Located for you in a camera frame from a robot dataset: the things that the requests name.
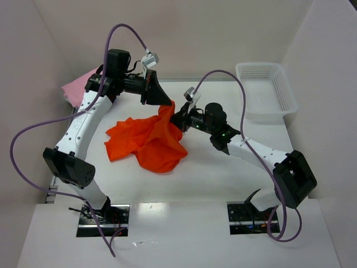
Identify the orange t shirt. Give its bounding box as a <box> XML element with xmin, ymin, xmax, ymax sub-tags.
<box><xmin>104</xmin><ymin>102</ymin><xmax>188</xmax><ymax>173</ymax></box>

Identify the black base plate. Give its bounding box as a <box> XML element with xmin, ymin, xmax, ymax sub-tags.
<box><xmin>227</xmin><ymin>202</ymin><xmax>273</xmax><ymax>235</ymax></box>
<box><xmin>69</xmin><ymin>204</ymin><xmax>130</xmax><ymax>237</ymax></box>

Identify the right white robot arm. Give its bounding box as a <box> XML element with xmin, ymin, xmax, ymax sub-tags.
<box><xmin>170</xmin><ymin>103</ymin><xmax>317</xmax><ymax>212</ymax></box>

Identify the white plastic basket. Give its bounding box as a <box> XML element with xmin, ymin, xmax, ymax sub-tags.
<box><xmin>235</xmin><ymin>62</ymin><xmax>298</xmax><ymax>121</ymax></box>

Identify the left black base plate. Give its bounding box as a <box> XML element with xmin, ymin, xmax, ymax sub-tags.
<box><xmin>69</xmin><ymin>204</ymin><xmax>130</xmax><ymax>237</ymax></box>

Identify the pink folded t shirt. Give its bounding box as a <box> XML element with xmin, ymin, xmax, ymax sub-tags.
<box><xmin>61</xmin><ymin>69</ymin><xmax>97</xmax><ymax>108</ymax></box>

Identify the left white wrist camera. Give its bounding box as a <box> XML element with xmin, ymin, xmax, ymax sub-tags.
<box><xmin>141</xmin><ymin>52</ymin><xmax>159</xmax><ymax>73</ymax></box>

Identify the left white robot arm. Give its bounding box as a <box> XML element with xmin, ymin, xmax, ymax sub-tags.
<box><xmin>43</xmin><ymin>49</ymin><xmax>172</xmax><ymax>221</ymax></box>

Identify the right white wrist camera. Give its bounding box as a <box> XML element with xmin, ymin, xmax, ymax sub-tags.
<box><xmin>184</xmin><ymin>87</ymin><xmax>201</xmax><ymax>113</ymax></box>

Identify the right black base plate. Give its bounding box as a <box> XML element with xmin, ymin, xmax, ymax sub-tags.
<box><xmin>227</xmin><ymin>202</ymin><xmax>273</xmax><ymax>235</ymax></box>

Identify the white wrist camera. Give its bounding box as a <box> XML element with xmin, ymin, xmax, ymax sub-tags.
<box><xmin>184</xmin><ymin>87</ymin><xmax>201</xmax><ymax>113</ymax></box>
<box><xmin>141</xmin><ymin>52</ymin><xmax>159</xmax><ymax>73</ymax></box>

